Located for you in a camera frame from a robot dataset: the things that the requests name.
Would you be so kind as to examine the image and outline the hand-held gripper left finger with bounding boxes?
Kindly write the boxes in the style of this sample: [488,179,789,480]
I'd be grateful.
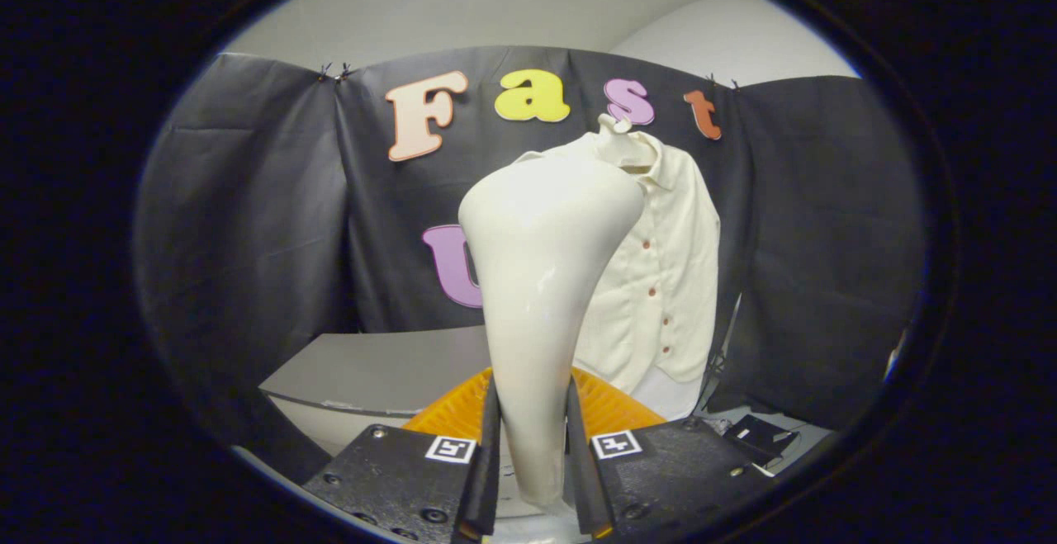
[301,367,503,543]

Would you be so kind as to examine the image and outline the white hanging board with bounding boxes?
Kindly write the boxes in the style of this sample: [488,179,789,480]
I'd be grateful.
[632,362,703,421]

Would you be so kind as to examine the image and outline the cream button shirt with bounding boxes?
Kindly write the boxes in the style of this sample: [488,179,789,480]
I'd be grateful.
[516,130,722,386]

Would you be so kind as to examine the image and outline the black backdrop cloth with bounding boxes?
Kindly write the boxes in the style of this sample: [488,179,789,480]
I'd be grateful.
[132,46,926,446]

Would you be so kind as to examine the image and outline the white clothes hanger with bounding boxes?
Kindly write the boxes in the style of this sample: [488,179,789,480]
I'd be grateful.
[596,113,661,172]

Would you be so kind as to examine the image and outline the grey drawer cabinet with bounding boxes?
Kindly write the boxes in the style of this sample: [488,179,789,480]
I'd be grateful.
[258,325,496,520]

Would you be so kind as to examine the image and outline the small black box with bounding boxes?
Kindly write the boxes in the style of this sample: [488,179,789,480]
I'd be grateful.
[724,414,800,464]

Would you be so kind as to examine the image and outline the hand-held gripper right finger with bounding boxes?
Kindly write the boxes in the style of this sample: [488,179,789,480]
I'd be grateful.
[564,367,777,541]

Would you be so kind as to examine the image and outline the white garment steamer head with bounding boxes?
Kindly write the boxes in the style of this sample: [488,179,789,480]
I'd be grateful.
[458,154,647,508]

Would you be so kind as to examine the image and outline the black hanging cable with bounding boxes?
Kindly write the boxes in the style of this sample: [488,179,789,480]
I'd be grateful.
[702,338,732,392]

